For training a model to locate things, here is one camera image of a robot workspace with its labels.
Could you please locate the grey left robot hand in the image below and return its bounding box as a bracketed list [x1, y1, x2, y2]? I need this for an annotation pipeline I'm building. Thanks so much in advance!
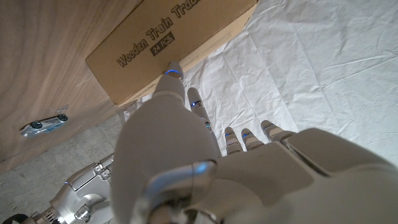
[110, 61, 398, 224]

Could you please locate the white backdrop cloth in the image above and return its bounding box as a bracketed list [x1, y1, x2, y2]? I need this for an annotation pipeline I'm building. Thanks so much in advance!
[124, 0, 398, 166]

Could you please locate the cardboard packing box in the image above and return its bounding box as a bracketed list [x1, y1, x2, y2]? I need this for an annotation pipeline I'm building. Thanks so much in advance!
[85, 0, 259, 106]

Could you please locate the silver toy car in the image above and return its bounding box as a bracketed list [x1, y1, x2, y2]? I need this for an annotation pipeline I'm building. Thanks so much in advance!
[20, 113, 69, 138]

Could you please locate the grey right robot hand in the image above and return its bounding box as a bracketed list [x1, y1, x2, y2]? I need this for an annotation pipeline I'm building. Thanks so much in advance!
[0, 154, 116, 224]

